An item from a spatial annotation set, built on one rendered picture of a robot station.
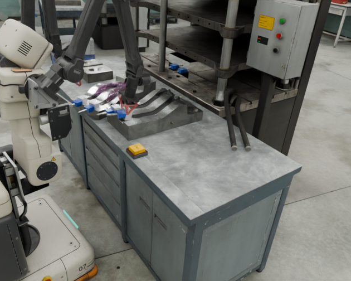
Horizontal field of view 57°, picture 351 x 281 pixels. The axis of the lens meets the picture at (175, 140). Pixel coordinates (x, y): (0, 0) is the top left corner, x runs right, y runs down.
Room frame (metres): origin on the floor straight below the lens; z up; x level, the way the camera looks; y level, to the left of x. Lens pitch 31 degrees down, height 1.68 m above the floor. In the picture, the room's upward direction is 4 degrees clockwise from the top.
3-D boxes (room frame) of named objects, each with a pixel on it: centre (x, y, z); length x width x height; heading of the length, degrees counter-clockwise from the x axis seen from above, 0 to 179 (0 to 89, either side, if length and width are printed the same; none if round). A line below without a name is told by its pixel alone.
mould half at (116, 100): (1.93, 0.41, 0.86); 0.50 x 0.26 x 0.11; 144
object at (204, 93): (2.70, -0.22, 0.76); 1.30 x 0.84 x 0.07; 37
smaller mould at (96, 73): (2.32, 0.63, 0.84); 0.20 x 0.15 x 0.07; 127
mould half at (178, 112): (1.69, 0.12, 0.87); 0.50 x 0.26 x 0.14; 127
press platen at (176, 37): (2.69, -0.23, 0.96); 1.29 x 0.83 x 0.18; 37
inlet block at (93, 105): (1.67, 0.52, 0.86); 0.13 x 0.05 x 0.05; 144
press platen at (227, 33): (2.69, -0.23, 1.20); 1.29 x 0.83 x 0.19; 37
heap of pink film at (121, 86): (1.92, 0.41, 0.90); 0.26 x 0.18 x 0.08; 144
